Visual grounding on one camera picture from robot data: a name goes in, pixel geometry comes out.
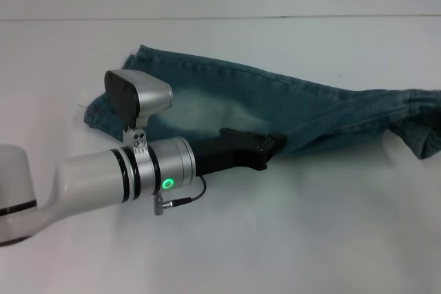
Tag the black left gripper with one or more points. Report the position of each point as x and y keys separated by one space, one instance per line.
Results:
x=234 y=151

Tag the blue denim shorts with cartoon print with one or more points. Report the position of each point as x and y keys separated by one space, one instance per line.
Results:
x=296 y=111

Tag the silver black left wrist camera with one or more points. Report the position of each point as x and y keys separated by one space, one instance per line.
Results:
x=138 y=96

